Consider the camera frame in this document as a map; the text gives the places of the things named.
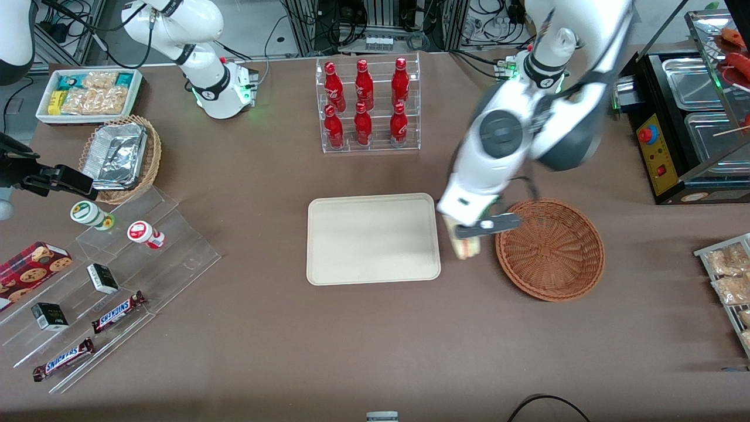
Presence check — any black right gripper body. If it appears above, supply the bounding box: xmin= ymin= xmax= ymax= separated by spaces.
xmin=0 ymin=133 xmax=39 ymax=190

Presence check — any triangle sandwich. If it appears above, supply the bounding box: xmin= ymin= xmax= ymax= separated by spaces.
xmin=444 ymin=216 xmax=482 ymax=260

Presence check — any aluminium foil tray stack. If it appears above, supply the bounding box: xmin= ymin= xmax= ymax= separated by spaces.
xmin=81 ymin=122 xmax=148 ymax=192

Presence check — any light wicker basket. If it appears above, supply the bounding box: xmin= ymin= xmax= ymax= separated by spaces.
xmin=78 ymin=115 xmax=162 ymax=205

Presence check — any brown wicker basket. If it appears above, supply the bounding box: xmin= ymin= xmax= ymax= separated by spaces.
xmin=495 ymin=198 xmax=605 ymax=302

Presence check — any cream plastic tray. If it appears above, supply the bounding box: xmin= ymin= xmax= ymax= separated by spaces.
xmin=306 ymin=193 xmax=441 ymax=286

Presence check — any tray of packaged snacks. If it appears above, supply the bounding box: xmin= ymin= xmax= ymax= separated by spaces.
xmin=694 ymin=233 xmax=750 ymax=358

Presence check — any green lid yoghurt bottle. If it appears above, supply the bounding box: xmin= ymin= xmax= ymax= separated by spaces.
xmin=70 ymin=200 xmax=115 ymax=231

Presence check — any white snack bin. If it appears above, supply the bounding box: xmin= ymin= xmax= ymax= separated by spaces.
xmin=35 ymin=68 xmax=144 ymax=127

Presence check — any red cookie box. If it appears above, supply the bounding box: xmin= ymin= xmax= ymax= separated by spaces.
xmin=0 ymin=241 xmax=73 ymax=313

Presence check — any large clear snack bag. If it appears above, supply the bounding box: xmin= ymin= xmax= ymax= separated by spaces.
xmin=61 ymin=87 xmax=128 ymax=115

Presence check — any red lid yoghurt bottle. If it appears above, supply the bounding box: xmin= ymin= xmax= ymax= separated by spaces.
xmin=127 ymin=220 xmax=166 ymax=250

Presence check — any small black box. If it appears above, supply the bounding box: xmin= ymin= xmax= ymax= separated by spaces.
xmin=87 ymin=263 xmax=120 ymax=295
xmin=30 ymin=302 xmax=69 ymax=332

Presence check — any small clear snack bag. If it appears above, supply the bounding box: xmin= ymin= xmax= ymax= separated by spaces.
xmin=82 ymin=71 xmax=118 ymax=90

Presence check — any clear acrylic bottle rack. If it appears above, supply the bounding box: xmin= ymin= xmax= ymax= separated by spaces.
xmin=315 ymin=53 xmax=421 ymax=154

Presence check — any red cola bottle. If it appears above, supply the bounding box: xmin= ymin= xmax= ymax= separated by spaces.
xmin=323 ymin=104 xmax=345 ymax=149
xmin=353 ymin=101 xmax=373 ymax=147
xmin=391 ymin=57 xmax=410 ymax=107
xmin=389 ymin=103 xmax=409 ymax=145
xmin=324 ymin=62 xmax=346 ymax=112
xmin=354 ymin=59 xmax=374 ymax=110

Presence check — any clear acrylic step stand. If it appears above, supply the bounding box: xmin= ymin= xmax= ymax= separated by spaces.
xmin=0 ymin=186 xmax=222 ymax=394

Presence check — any Snickers chocolate bar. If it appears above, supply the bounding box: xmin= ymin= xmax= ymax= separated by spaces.
xmin=91 ymin=291 xmax=147 ymax=335
xmin=32 ymin=338 xmax=95 ymax=382

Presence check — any black hot dog machine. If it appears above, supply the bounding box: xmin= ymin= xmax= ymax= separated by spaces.
xmin=611 ymin=9 xmax=750 ymax=206

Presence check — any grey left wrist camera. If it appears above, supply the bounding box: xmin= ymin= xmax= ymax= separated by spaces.
xmin=454 ymin=213 xmax=523 ymax=240

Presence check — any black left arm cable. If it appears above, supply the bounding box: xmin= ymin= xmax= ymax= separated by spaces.
xmin=511 ymin=173 xmax=542 ymax=203

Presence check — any black looped cable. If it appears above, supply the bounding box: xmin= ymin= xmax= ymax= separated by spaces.
xmin=507 ymin=394 xmax=592 ymax=422

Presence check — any aluminium frame rack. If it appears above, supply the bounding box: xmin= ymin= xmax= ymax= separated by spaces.
xmin=281 ymin=0 xmax=469 ymax=56

